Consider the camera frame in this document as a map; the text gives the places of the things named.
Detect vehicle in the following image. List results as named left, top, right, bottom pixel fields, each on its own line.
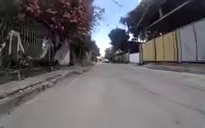
left=101, top=58, right=110, bottom=64

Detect dark round tree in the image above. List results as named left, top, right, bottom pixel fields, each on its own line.
left=107, top=27, right=131, bottom=53

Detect grey concrete road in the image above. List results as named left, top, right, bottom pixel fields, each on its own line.
left=0, top=62, right=205, bottom=128

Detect yellow panel fence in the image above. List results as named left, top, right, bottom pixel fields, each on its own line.
left=141, top=31, right=179, bottom=64

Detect red-leaved tree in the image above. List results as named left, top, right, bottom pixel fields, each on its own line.
left=16, top=0, right=98, bottom=64

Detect cracked concrete pavement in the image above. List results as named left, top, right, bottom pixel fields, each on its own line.
left=0, top=63, right=94, bottom=108

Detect fence with white posts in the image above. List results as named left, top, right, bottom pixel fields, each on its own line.
left=0, top=16, right=58, bottom=68

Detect unfinished concrete building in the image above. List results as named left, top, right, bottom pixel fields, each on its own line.
left=119, top=0, right=205, bottom=43

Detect green trees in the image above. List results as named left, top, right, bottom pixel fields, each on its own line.
left=0, top=0, right=23, bottom=31

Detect white wall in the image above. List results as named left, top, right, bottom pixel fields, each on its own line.
left=128, top=52, right=141, bottom=65

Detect overhead wires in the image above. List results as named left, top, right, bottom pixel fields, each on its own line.
left=109, top=0, right=124, bottom=9

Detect grey pavement by wall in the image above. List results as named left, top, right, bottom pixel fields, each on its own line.
left=141, top=62, right=205, bottom=77

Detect grey panel wall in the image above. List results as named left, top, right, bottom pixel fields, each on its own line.
left=176, top=14, right=205, bottom=64

